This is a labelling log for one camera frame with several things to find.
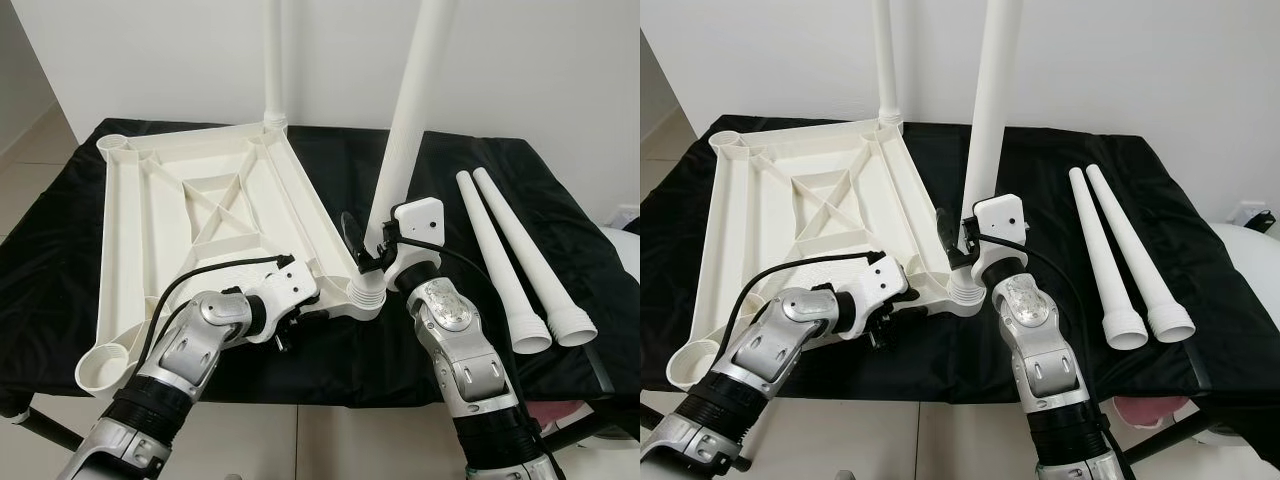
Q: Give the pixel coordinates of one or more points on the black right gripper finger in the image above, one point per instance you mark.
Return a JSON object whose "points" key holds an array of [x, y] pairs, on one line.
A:
{"points": [[943, 232], [352, 236]]}

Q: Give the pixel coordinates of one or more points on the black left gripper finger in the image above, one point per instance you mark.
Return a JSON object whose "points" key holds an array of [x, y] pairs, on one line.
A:
{"points": [[320, 310], [910, 304]]}

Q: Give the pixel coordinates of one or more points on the white plastic table leg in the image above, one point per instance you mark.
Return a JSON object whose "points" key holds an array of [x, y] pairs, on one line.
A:
{"points": [[274, 60], [500, 260], [415, 110], [1105, 260], [886, 60], [1140, 250], [535, 255], [990, 110]]}

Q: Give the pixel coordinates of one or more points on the white plastic children table top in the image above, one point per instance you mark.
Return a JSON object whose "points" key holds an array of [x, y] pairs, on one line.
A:
{"points": [[150, 230], [750, 230]]}

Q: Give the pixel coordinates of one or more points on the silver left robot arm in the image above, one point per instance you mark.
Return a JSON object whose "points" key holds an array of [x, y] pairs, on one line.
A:
{"points": [[185, 345], [775, 340]]}

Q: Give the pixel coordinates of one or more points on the black table cloth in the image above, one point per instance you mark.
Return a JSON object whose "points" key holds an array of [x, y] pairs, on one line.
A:
{"points": [[330, 365], [930, 365]]}

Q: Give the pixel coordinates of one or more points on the short dark metal bar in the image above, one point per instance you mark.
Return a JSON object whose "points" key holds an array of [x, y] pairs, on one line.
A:
{"points": [[1202, 368], [603, 370]]}

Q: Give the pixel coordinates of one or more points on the black power plug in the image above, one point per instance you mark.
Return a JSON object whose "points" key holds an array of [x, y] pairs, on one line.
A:
{"points": [[1264, 222]]}

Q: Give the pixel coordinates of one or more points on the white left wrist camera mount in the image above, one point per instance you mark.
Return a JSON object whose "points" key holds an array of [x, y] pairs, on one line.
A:
{"points": [[288, 290], [875, 285]]}

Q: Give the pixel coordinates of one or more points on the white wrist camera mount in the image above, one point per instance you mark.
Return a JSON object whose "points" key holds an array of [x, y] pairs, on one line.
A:
{"points": [[288, 290], [1002, 222], [418, 225], [875, 285]]}

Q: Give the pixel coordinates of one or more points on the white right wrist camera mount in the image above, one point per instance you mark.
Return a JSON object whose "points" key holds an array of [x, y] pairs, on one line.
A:
{"points": [[418, 225], [1002, 222]]}

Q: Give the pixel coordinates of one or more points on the white wall socket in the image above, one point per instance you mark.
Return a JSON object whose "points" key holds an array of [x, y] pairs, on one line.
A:
{"points": [[627, 215], [1250, 212]]}

